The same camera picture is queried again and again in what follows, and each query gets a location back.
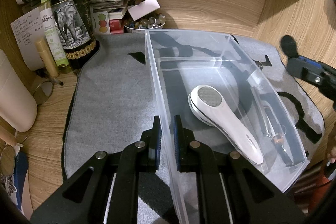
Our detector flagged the beige pink mug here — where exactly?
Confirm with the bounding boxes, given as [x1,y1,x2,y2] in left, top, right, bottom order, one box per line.
[0,51,37,132]

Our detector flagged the grey black patterned mat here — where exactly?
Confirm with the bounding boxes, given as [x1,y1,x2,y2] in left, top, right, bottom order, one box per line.
[63,34,325,223]

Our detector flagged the eyeglasses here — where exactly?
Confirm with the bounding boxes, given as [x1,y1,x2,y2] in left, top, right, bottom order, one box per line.
[33,78,64,106]

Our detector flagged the bowl of beads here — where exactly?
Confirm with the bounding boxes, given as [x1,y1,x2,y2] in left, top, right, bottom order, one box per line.
[123,12,166,33]

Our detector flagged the yellow lip balm stick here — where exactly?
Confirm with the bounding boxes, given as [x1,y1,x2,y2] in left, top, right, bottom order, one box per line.
[35,38,59,78]

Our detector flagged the person's hand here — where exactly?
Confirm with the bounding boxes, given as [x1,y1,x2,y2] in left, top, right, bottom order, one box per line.
[326,144,336,164]

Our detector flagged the clear plastic storage bin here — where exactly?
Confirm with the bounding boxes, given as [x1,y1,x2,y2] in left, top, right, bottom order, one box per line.
[145,30,307,223]

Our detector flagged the white handheld massager device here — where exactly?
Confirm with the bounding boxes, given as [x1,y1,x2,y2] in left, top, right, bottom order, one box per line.
[188,85,264,165]

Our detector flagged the stack of books and papers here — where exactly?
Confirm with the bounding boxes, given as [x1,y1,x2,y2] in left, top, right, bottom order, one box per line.
[76,0,161,35]

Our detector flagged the green white spray tube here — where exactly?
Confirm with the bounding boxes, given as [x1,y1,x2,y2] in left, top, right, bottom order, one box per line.
[39,0,69,69]

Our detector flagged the handwritten white note sheet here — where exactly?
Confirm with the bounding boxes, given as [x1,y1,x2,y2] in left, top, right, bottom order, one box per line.
[10,8,45,71]

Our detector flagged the dark wine bottle elephant label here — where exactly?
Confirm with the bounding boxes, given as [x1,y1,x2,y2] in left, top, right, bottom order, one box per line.
[50,0,100,71]

